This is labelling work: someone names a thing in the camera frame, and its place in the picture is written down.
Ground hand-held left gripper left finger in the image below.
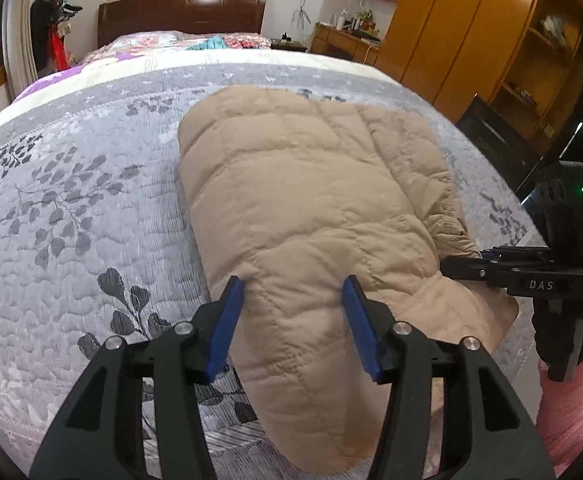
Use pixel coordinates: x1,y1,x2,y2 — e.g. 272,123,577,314
30,275,246,480

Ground dark nightstand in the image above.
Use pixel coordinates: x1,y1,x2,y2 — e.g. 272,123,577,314
270,34,309,54

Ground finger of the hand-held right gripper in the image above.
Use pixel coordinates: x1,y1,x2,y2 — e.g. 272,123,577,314
441,255,512,290
480,245,552,264

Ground coat rack with dark clothes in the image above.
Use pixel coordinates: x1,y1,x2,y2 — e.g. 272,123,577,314
28,0,85,74

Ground purple floral bed sheet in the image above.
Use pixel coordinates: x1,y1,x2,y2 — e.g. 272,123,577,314
12,56,118,104

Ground black television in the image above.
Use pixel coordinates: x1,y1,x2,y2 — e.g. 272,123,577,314
455,93,558,202

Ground red garment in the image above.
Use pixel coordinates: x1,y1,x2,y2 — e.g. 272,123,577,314
50,26,73,72

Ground patchwork pillows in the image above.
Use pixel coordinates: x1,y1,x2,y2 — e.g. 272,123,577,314
78,31,273,67

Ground grey leaf-patterned bed quilt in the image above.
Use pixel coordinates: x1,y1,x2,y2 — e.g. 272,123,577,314
0,47,548,480

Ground dark wooden headboard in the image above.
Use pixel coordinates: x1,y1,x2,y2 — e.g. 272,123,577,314
96,0,268,52

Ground wooden desk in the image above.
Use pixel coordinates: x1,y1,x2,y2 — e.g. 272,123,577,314
310,21,383,67

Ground beige curtain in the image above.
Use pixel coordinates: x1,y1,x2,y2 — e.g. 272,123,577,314
0,0,40,102

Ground person's right hand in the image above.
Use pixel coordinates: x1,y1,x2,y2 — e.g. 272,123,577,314
530,294,583,377

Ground potted plant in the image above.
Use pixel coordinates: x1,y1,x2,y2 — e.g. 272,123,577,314
355,8,381,34

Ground wooden wardrobe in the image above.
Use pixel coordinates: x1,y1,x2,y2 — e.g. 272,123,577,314
373,0,583,172

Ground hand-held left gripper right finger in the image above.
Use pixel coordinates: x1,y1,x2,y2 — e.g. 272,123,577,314
342,274,556,480

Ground beige quilted jacket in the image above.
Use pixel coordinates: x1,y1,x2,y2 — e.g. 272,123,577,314
176,85,520,476

